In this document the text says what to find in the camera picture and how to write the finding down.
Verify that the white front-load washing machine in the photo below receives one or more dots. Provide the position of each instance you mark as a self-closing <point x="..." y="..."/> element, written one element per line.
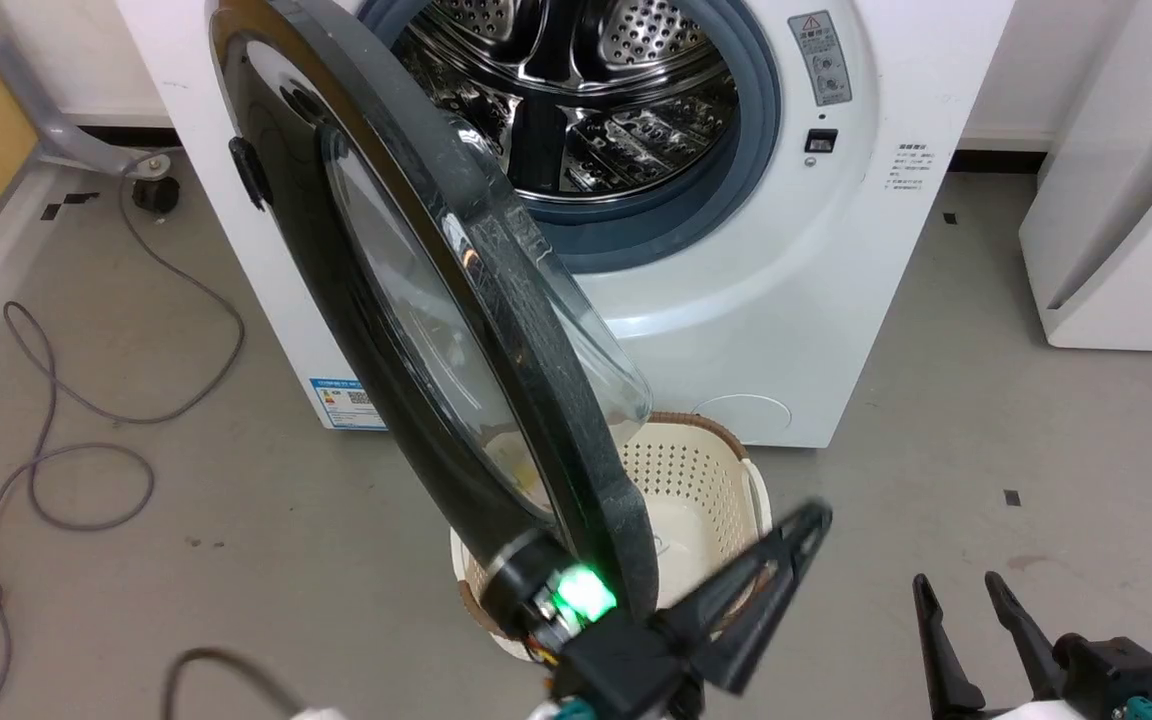
<point x="796" y="300"/>

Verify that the cream perforated laundry basket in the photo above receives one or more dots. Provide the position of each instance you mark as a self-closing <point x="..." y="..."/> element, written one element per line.
<point x="696" y="480"/>

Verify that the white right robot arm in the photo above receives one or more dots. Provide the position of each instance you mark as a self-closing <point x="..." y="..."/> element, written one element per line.
<point x="1006" y="713"/>

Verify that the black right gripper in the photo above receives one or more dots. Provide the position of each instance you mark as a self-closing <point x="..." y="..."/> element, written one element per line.
<point x="1111" y="672"/>

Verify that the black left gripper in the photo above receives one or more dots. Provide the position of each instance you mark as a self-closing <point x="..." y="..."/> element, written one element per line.
<point x="621" y="665"/>

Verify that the black round glass washer door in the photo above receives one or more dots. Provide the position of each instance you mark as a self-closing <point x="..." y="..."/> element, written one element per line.
<point x="286" y="120"/>

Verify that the white floor-standing appliance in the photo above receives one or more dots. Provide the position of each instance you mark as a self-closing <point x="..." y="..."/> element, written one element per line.
<point x="1126" y="260"/>

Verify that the white round filter cover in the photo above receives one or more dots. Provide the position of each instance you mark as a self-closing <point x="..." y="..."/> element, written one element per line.
<point x="744" y="418"/>

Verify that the blue energy label sticker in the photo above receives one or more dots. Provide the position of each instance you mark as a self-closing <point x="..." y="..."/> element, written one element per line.
<point x="346" y="403"/>

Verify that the black caster wheel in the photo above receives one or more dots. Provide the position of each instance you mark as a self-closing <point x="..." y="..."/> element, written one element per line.
<point x="156" y="194"/>

